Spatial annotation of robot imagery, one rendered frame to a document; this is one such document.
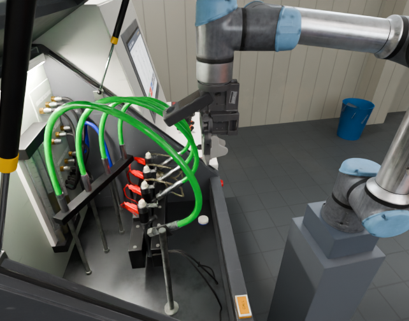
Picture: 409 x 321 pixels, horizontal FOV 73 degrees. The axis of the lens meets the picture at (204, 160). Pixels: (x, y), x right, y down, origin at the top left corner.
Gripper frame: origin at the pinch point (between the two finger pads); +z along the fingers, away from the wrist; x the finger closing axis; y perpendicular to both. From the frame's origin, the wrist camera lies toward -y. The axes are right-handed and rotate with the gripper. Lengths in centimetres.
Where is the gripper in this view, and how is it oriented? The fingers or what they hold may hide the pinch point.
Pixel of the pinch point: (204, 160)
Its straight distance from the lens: 69.1
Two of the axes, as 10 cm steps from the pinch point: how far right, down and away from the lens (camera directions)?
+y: 10.0, -0.6, 0.8
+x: -1.0, -5.5, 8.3
